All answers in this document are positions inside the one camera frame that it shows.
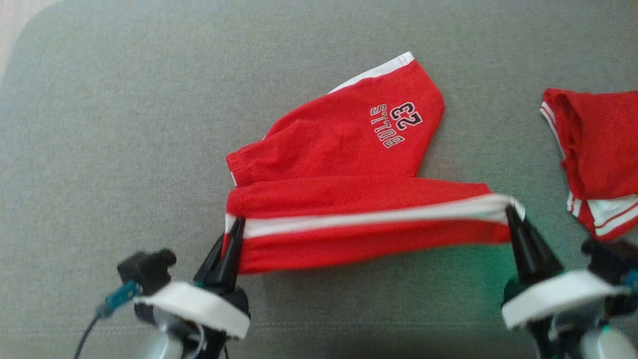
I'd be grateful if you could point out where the left camera cable blue plug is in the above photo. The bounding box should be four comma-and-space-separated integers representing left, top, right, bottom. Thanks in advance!
73, 280, 141, 359

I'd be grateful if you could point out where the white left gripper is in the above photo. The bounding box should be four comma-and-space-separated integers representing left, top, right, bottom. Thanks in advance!
133, 215, 251, 340

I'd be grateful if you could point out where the grey sofa seat cushion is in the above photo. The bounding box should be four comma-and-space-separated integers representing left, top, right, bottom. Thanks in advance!
0, 0, 638, 359

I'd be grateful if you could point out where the red basketball shorts number 23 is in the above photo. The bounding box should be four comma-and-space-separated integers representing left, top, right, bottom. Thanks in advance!
224, 51, 527, 276

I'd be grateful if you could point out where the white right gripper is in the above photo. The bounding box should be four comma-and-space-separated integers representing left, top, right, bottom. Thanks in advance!
500, 204, 632, 330

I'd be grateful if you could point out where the red basketball jersey white trim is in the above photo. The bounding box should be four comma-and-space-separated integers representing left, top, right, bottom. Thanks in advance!
540, 88, 638, 243

